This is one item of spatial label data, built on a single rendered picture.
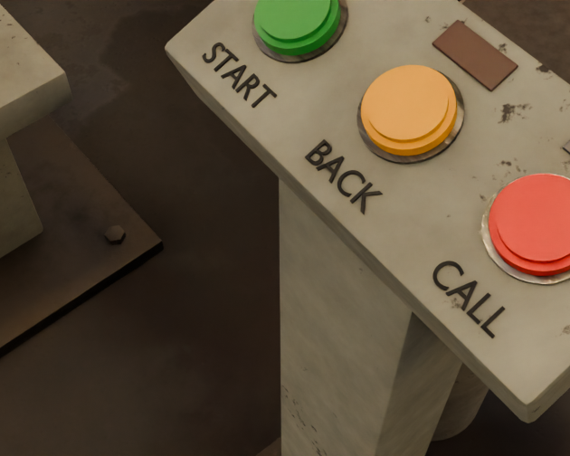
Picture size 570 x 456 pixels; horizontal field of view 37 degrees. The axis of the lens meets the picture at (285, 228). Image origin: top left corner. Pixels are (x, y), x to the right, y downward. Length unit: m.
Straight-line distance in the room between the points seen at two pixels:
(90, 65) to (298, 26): 0.88
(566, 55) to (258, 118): 0.21
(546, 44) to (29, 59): 0.50
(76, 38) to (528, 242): 1.04
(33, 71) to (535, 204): 0.59
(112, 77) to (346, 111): 0.88
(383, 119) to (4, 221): 0.71
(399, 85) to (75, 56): 0.95
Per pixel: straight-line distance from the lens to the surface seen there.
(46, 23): 1.34
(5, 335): 1.01
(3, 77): 0.84
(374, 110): 0.37
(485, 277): 0.34
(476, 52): 0.38
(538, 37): 0.54
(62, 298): 1.02
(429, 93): 0.37
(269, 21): 0.40
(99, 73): 1.25
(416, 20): 0.40
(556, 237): 0.34
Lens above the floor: 0.88
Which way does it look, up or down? 56 degrees down
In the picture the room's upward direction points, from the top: straight up
